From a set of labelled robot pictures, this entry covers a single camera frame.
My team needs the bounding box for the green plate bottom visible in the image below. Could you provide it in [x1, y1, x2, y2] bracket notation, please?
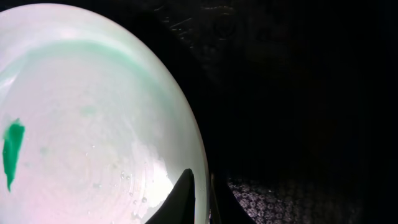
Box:
[1, 4, 210, 224]

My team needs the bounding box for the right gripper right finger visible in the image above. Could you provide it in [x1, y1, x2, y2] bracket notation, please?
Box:
[210, 173, 255, 224]

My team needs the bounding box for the black round tray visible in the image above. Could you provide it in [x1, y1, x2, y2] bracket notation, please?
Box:
[1, 1, 397, 223]

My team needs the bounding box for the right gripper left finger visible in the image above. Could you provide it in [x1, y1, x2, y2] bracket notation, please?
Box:
[146, 169, 195, 224]

